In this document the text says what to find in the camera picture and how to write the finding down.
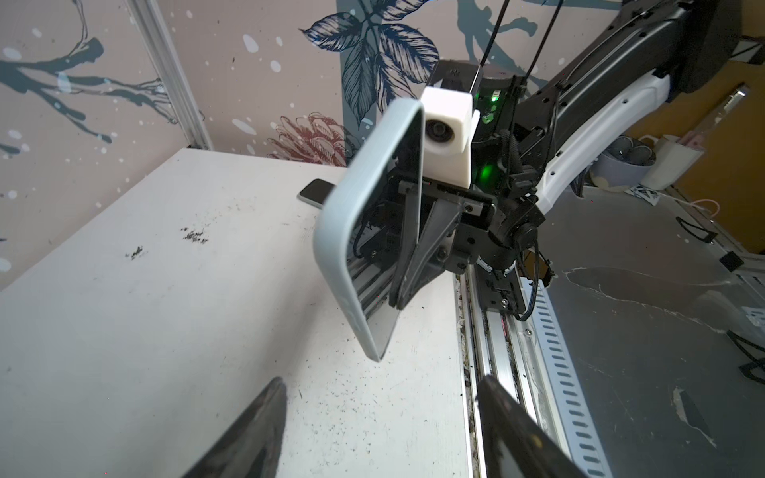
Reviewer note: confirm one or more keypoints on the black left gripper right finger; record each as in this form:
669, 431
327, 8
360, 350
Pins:
514, 444

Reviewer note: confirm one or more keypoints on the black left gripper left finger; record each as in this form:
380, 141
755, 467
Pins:
252, 445

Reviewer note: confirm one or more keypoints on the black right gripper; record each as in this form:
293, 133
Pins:
461, 227

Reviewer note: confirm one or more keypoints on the phone black screen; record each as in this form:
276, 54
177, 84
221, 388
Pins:
316, 192
357, 236

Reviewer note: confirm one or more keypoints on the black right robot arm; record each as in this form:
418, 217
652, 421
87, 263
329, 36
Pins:
496, 158

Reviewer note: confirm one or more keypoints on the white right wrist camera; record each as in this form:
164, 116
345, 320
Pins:
451, 121

